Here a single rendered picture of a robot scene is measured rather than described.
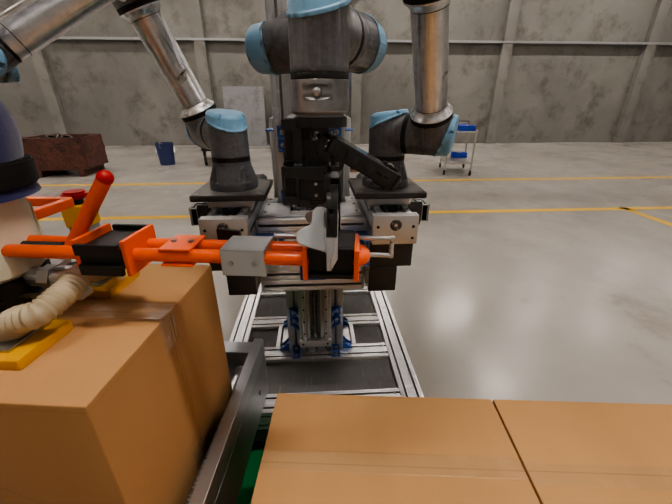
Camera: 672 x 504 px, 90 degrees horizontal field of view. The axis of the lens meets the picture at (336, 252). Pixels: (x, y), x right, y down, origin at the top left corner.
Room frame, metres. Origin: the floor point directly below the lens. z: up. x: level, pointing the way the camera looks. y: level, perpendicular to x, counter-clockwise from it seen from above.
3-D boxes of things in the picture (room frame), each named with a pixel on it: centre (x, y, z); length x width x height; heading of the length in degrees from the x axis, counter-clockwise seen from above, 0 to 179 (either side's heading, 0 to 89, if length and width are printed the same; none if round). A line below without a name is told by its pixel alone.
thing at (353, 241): (0.48, 0.01, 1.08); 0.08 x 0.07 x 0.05; 87
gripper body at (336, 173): (0.49, 0.03, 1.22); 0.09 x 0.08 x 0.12; 87
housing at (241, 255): (0.49, 0.14, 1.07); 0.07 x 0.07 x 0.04; 87
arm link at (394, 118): (1.12, -0.17, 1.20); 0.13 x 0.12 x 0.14; 62
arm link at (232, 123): (1.10, 0.34, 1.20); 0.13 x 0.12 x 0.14; 42
